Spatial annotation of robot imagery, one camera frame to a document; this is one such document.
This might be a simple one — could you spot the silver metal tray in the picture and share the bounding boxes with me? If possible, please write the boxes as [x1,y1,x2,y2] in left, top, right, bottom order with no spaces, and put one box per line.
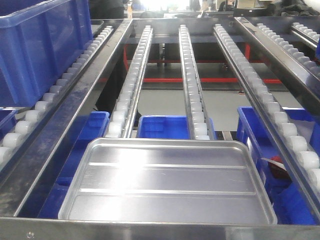
[58,138,278,225]

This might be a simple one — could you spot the right shelf roller track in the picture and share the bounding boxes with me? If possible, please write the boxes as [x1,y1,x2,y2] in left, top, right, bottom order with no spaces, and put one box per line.
[256,23,320,79]

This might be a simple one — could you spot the blue bin lower centre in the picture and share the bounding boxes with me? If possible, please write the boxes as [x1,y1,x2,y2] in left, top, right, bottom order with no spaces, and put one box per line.
[136,115,191,140]

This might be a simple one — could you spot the white roller track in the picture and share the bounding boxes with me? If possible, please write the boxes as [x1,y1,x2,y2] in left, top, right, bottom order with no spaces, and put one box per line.
[178,25,217,140]
[104,25,153,138]
[0,25,114,169]
[213,24,320,203]

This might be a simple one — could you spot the blue bin lower left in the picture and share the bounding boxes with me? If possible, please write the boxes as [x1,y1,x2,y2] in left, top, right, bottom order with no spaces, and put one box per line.
[38,111,110,219]

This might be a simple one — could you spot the rear steel cross bar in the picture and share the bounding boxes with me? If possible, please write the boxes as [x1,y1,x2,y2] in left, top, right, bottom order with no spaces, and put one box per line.
[127,17,245,45]

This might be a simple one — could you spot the red and white packet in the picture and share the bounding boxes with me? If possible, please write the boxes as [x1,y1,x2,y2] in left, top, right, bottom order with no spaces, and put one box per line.
[261,155,291,180]

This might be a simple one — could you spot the large blue plastic crate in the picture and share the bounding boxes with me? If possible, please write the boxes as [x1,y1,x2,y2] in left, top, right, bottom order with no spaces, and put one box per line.
[0,0,93,107]

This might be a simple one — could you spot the left white roller track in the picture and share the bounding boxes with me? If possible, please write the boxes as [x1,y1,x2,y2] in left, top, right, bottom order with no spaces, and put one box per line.
[0,25,114,169]

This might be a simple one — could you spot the small blue bin far left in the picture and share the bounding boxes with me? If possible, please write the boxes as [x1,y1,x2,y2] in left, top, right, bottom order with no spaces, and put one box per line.
[0,108,18,140]

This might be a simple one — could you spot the blue bin lower right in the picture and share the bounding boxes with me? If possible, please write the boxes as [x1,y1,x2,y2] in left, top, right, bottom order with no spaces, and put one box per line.
[236,106,316,225]

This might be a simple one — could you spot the far right roller track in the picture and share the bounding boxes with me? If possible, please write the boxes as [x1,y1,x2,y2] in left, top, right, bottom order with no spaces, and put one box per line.
[290,22,320,50]

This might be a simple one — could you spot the red metal floor frame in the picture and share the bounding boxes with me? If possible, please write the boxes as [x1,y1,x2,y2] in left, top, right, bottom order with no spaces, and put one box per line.
[97,42,283,84]

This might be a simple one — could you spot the left steel divider rail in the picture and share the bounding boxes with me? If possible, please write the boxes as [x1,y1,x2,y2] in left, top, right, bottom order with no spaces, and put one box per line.
[0,19,133,218]

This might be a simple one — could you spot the steel divider rail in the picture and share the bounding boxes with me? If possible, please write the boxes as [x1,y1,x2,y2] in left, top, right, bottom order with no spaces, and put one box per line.
[234,17,320,106]
[0,19,133,218]

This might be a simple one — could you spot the right steel divider rail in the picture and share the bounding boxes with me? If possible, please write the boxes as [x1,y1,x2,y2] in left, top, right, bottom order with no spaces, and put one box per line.
[234,17,320,106]

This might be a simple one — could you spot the front steel frame bar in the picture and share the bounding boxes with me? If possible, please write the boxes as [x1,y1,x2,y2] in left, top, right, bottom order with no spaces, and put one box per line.
[0,217,320,240]

